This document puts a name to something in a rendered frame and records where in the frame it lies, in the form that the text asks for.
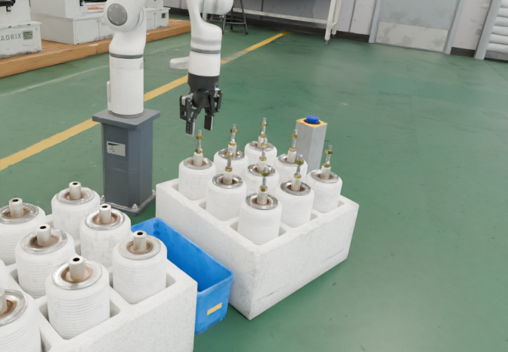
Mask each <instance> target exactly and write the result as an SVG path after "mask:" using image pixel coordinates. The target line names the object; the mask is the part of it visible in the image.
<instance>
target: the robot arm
mask: <svg viewBox="0 0 508 352"><path fill-rule="evenodd" d="M146 1H147V0H107V2H106V4H105V6H104V20H105V23H106V24H107V25H108V26H109V27H110V28H111V29H112V30H114V35H113V40H112V42H111V43H110V46H109V55H110V81H108V82H107V106H108V113H109V114H111V115H113V116H115V117H118V118H123V119H133V118H138V117H140V116H142V115H143V109H144V57H143V56H144V46H145V43H146V29H147V14H146V9H145V6H144V4H145V3H146ZM186 1H187V7H188V10H189V15H190V24H191V41H190V55H189V57H181V58H175V59H171V60H170V68H173V69H188V73H187V83H188V85H189V86H190V91H189V94H188V95H187V96H183V95H181V96H180V98H179V100H180V119H183V120H185V121H186V134H187V135H189V136H191V137H193V136H194V135H195V125H196V122H195V121H196V118H197V115H198V114H200V111H201V109H202V108H204V110H205V113H206V115H205V120H204V128H205V129H207V130H209V131H210V130H212V126H213V117H214V115H215V113H218V112H219V111H220V107H221V98H222V93H223V90H221V89H218V88H217V87H218V81H219V72H220V63H221V59H220V51H221V28H220V27H218V26H216V25H213V24H211V23H207V22H205V21H204V20H203V19H202V18H201V16H200V13H207V14H220V15H224V14H227V13H228V12H229V11H230V9H231V8H232V5H233V0H186ZM215 102H216V103H217V105H216V107H215ZM192 106H193V107H195V108H196V109H193V108H192ZM184 112H186V115H185V114H184ZM192 112H194V114H193V116H192V117H191V113H192Z"/></svg>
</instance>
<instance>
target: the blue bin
mask: <svg viewBox="0 0 508 352"><path fill-rule="evenodd" d="M139 230H143V231H144V232H145V233H146V235H150V236H154V237H156V238H157V239H159V240H160V241H162V242H163V244H164V245H165V246H166V250H167V256H166V259H168V260H169V261H170V262H172V263H173V264H174V265H175V266H176V267H178V268H179V269H180V270H182V271H183V272H184V273H186V274H187V275H188V276H189V277H190V278H192V279H193V280H195V281H196V282H197V301H196V313H195V325H194V334H195V335H199V334H201V333H202V332H204V331H206V330H207V329H209V328H210V327H212V326H214V325H215V324H216V323H218V322H220V321H221V320H223V319H224V318H225V317H226V313H227V309H228V300H229V295H230V290H231V283H232V282H233V281H234V273H233V272H232V271H231V270H229V269H228V268H227V267H226V266H225V265H223V264H222V263H220V262H219V261H217V260H216V259H214V258H213V257H212V256H211V255H209V254H208V253H207V252H205V251H204V250H202V249H201V248H200V247H199V246H198V245H196V244H195V243H193V242H192V241H190V240H189V239H188V238H187V237H186V236H184V235H182V234H181V233H179V232H178V231H177V230H176V229H175V228H173V227H172V226H170V225H169V224H167V223H166V222H165V221H164V220H163V219H161V218H151V219H149V220H146V221H143V222H141V223H139V224H135V225H132V226H131V231H132V232H133V233H134V232H136V231H139Z"/></svg>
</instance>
